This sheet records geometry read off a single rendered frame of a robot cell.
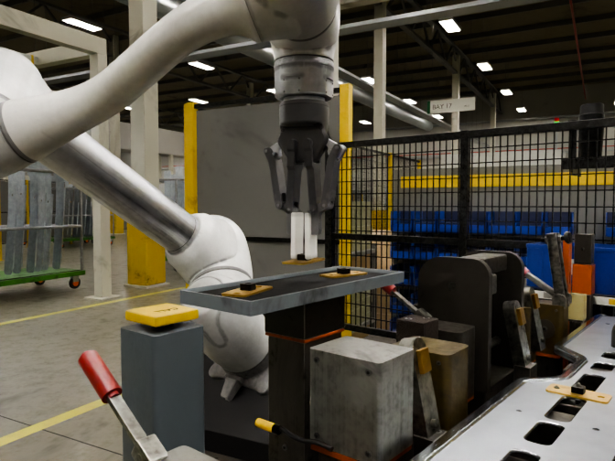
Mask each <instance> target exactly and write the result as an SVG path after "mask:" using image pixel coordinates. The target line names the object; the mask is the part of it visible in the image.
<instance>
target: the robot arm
mask: <svg viewBox="0 0 615 461"><path fill-rule="evenodd" d="M339 32H340V0H187V1H186V2H184V3H182V4H181V5H179V6H177V7H176V8H175V9H173V10H172V11H170V12H169V13H168V14H166V15H165V16H164V17H163V18H161V19H160V20H159V21H158V22H157V23H155V24H154V25H153V26H152V27H151V28H150V29H149V30H147V31H146V32H145V34H144V35H143V36H142V37H140V38H139V39H138V40H137V41H136V42H135V43H134V44H133V45H131V46H130V47H129V48H128V49H127V50H126V51H125V52H123V53H122V54H121V55H120V56H119V57H118V58H117V59H116V60H114V61H113V62H112V63H111V64H110V65H109V66H108V67H107V68H105V69H104V70H103V71H101V72H100V73H99V74H98V75H96V76H95V77H93V78H92V79H90V80H87V81H85V82H84V83H82V84H80V85H77V86H74V87H71V88H68V89H65V90H61V91H52V90H51V89H50V88H49V86H48V85H47V83H46V82H45V81H44V80H43V79H42V77H41V74H40V73H39V71H38V69H37V68H36V67H35V65H34V64H33V63H32V62H31V61H30V60H29V59H27V58H26V57H25V56H23V55H22V54H20V53H18V52H16V51H14V50H11V49H7V48H0V178H3V177H7V176H10V175H12V174H15V173H16V172H18V171H20V170H22V169H23V168H25V167H27V166H30V165H32V164H34V163H36V162H37V161H38V162H39V163H41V164H42V165H44V166H46V167H47V168H48V169H50V170H51V171H53V172H54V173H56V174H57V175H59V176H60V177H62V178H63V179H65V180H66V181H68V182H69V183H71V184H72V185H73V186H74V187H76V188H77V189H79V190H80V191H82V192H83V193H85V194H86V195H88V196H89V197H91V198H93V199H94V200H95V201H97V202H98V203H100V204H101V205H103V206H104V207H106V208H107V209H108V210H110V211H111V212H112V213H114V214H115V215H117V216H118V217H120V218H121V219H123V220H124V221H126V222H127V223H129V224H130V225H132V226H133V227H135V228H136V229H138V230H139V231H141V232H142V233H144V234H145V235H146V236H147V237H149V238H150V239H152V240H153V241H155V242H156V243H158V244H159V245H161V246H162V247H164V248H165V249H166V256H167V260H168V262H169V263H170V264H171V265H172V266H173V267H174V268H175V269H176V271H177V272H178V273H179V274H180V276H181V277H182V278H183V279H184V280H185V282H186V283H187V284H189V286H188V288H187V289H189V288H195V287H201V286H207V285H213V284H225V283H230V282H237V281H243V280H249V279H253V269H252V262H251V256H250V252H249V248H248V244H247V241H246V239H245V237H244V235H243V232H242V231H241V229H240V228H239V227H238V226H237V225H236V224H235V223H234V222H233V221H232V220H230V219H228V218H226V217H223V216H220V215H208V214H206V213H196V214H191V215H190V214H189V213H188V212H186V211H185V210H184V209H183V208H181V207H180V206H179V205H178V204H177V203H176V202H174V201H173V200H172V199H170V198H169V197H168V196H166V195H165V194H164V193H162V192H161V191H160V190H159V189H157V188H156V187H154V186H153V185H152V184H151V183H149V182H148V181H147V180H145V179H144V178H143V177H141V176H140V175H139V174H137V173H136V172H135V171H134V170H133V169H132V168H131V167H130V166H128V165H127V164H125V163H124V162H123V161H122V160H120V159H119V158H118V157H116V156H115V155H114V154H112V153H111V152H110V151H108V150H107V149H106V148H105V147H103V146H102V145H100V144H99V143H98V142H97V141H95V140H94V139H93V138H92V137H90V136H89V135H88V134H86V133H85V132H87V131H89V130H91V129H92V128H93V127H95V126H97V125H99V124H101V123H103V122H105V121H107V120H108V119H110V118H112V117H113V116H115V115H116V114H118V113H119V112H121V111H122V110H124V109H125V108H126V107H128V106H129V105H130V104H132V103H133V102H135V101H136V100H137V99H138V98H139V97H140V96H142V95H143V94H144V93H145V92H146V91H147V90H149V89H150V88H151V87H152V86H153V85H154V84H156V83H157V82H158V81H159V80H160V79H161V78H163V77H164V76H165V75H166V74H167V73H168V72H169V71H171V70H172V69H173V68H174V67H175V66H177V65H178V64H179V62H180V61H181V60H183V59H184V58H185V57H187V56H188V55H189V54H191V53H192V52H193V51H195V50H197V49H198V48H201V47H203V46H205V45H207V44H209V43H211V42H213V41H215V40H218V39H221V38H226V37H231V36H242V37H246V38H249V39H251V40H253V41H255V42H256V43H261V42H266V41H270V43H271V46H272V49H273V52H274V57H275V65H274V71H275V97H276V98H277V99H278V100H279V101H280V102H281V103H280V104H279V125H280V135H279V136H278V139H277V143H276V144H274V145H272V146H271V147H265V148H264V155H265V157H266V159H267V161H268V164H269V170H270V177H271V182H272V189H273V195H274V201H275V207H276V208H277V209H281V210H282V211H284V212H285V213H286V233H287V234H291V259H296V258H297V255H298V254H300V253H303V226H304V213H303V212H300V211H301V209H299V200H300V186H301V173H302V169H303V166H304V163H305V168H306V169H307V190H308V204H309V210H308V211H307V212H308V213H306V214H305V259H307V260H309V259H313V258H317V257H318V255H317V235H321V232H322V213H323V212H324V211H326V210H329V209H333V207H334V201H335V196H336V189H337V184H338V178H339V172H340V161H341V159H342V158H343V156H344V154H345V152H346V150H347V149H346V146H345V145H339V144H337V143H336V142H334V141H332V140H331V136H330V134H329V105H328V103H327V101H330V100H331V99H332V98H333V71H334V54H335V50H336V47H337V44H338V37H339ZM327 148H328V155H329V157H328V161H327V165H326V172H325V177H324V184H323V189H322V191H321V177H320V169H321V159H320V158H321V157H322V156H323V154H324V153H325V151H326V149H327ZM281 151H283V152H284V154H285V155H286V157H287V160H286V167H287V183H286V181H285V174H284V169H283V163H282V159H281V156H282V152H281ZM180 305H181V306H186V307H191V308H196V309H198V310H199V317H198V318H197V319H192V320H188V322H191V323H196V324H200V325H203V349H204V354H205V355H207V356H208V357H209V358H210V359H211V360H213V361H214V364H213V365H212V366H211V367H210V370H209V375H210V376H211V377H212V378H213V379H214V380H217V379H222V380H225V382H224V385H223V388H222V391H221V397H222V398H225V400H226V401H231V400H232V399H233V397H234V396H235V394H236V393H237V392H238V390H240V389H241V387H242V386H244V387H247V388H249V389H252V390H255V391H257V392H258V393H259V394H260V395H262V396H265V395H266V394H268V336H267V335H266V334H265V331H264V315H258V316H243V315H238V314H233V313H228V312H223V311H219V310H213V309H208V308H204V307H199V306H190V305H185V304H180Z"/></svg>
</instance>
